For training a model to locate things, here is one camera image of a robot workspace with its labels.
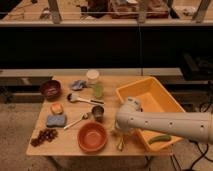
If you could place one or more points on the yellow banana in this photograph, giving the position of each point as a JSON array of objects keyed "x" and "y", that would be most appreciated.
[{"x": 120, "y": 139}]

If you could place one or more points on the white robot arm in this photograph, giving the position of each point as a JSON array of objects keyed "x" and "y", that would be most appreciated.
[{"x": 195, "y": 126}]

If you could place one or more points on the clear plastic cup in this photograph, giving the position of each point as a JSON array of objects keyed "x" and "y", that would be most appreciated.
[{"x": 93, "y": 82}]

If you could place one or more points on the small metal cup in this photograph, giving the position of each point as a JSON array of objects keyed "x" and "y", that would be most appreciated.
[{"x": 98, "y": 112}]

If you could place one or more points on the blue crumpled cloth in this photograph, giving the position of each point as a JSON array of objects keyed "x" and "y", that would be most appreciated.
[{"x": 78, "y": 85}]

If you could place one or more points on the metal spoon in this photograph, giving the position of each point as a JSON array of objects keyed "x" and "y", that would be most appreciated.
[{"x": 83, "y": 117}]

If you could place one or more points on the wooden table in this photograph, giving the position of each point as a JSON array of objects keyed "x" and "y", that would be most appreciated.
[{"x": 66, "y": 143}]

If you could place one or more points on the yellow plastic bin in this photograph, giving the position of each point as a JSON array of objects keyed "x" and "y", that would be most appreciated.
[{"x": 154, "y": 98}]

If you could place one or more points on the orange plastic bowl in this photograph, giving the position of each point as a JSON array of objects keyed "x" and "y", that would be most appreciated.
[{"x": 92, "y": 137}]

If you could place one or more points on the orange fruit toy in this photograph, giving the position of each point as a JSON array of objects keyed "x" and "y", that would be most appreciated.
[{"x": 56, "y": 108}]

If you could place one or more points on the dark red bowl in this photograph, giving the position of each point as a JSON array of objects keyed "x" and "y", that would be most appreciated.
[{"x": 50, "y": 89}]

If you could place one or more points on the blue sponge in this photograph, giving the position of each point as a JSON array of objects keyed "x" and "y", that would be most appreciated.
[{"x": 56, "y": 121}]

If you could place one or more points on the green cucumber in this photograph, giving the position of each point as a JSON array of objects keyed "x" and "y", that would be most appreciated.
[{"x": 160, "y": 138}]

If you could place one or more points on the bunch of dark grapes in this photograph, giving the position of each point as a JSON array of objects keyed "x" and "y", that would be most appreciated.
[{"x": 44, "y": 135}]

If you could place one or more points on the white handled brush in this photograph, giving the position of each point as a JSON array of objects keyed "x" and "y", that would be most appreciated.
[{"x": 74, "y": 97}]

